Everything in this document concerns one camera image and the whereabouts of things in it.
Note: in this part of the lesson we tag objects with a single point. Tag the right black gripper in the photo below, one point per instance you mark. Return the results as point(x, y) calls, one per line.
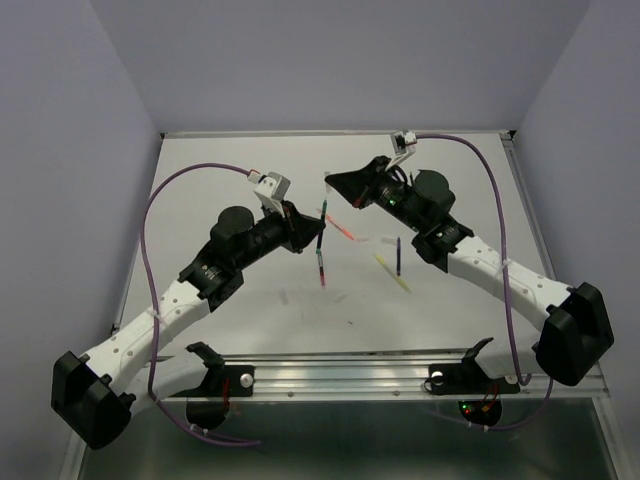
point(360, 186)

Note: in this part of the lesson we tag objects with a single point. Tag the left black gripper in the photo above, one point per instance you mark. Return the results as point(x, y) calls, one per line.
point(305, 229)

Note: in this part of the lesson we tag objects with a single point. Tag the red pen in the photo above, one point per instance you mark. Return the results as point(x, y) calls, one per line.
point(321, 269)

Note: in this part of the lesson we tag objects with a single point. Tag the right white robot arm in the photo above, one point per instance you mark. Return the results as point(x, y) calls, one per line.
point(573, 322)

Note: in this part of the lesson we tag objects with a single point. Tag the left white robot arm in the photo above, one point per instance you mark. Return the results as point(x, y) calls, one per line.
point(93, 392)

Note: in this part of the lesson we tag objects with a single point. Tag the orange pen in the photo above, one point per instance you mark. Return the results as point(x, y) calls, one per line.
point(344, 231)

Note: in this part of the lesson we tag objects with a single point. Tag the purple pen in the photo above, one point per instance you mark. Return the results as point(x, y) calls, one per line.
point(398, 267)

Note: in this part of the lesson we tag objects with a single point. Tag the yellow pen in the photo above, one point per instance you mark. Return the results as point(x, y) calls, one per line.
point(391, 272)

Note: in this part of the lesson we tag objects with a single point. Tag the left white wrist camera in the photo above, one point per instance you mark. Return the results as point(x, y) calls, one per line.
point(271, 190)

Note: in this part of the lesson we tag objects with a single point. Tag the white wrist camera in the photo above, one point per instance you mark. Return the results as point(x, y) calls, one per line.
point(271, 190)
point(404, 145)

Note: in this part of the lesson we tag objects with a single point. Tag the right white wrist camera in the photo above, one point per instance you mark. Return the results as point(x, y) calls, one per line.
point(404, 145)

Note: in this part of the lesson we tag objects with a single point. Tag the aluminium mounting rail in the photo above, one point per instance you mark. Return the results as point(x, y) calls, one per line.
point(357, 377)

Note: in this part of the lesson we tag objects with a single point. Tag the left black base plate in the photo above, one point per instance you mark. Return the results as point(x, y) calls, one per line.
point(229, 381)

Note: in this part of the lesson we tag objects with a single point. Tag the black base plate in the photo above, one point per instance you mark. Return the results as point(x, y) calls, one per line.
point(464, 379)
point(229, 381)

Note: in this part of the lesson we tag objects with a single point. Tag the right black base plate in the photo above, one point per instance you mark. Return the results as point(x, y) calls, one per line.
point(464, 379)

